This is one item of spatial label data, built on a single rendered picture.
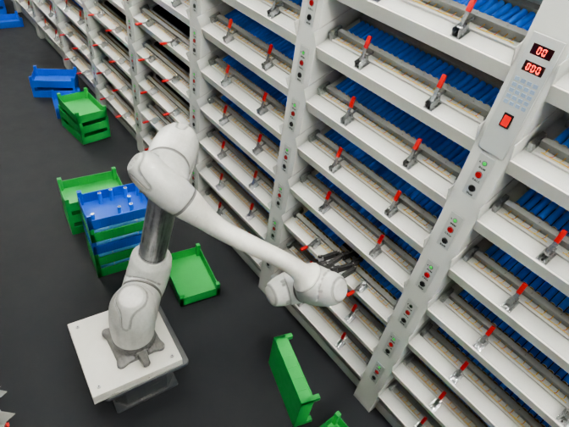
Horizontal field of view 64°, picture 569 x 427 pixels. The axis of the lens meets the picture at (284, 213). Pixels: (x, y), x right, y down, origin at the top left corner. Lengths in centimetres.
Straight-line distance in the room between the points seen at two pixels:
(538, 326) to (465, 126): 55
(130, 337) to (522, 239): 127
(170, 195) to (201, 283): 114
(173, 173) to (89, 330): 86
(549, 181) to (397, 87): 47
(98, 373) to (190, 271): 79
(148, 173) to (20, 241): 153
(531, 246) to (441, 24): 59
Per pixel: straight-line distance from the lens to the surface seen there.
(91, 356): 188
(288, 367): 189
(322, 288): 136
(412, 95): 134
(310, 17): 154
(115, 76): 341
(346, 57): 148
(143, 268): 175
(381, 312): 172
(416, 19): 129
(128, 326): 169
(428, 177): 137
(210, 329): 220
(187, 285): 235
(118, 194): 238
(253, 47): 192
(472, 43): 122
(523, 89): 115
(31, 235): 273
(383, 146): 144
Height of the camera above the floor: 182
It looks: 41 degrees down
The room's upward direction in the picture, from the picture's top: 10 degrees clockwise
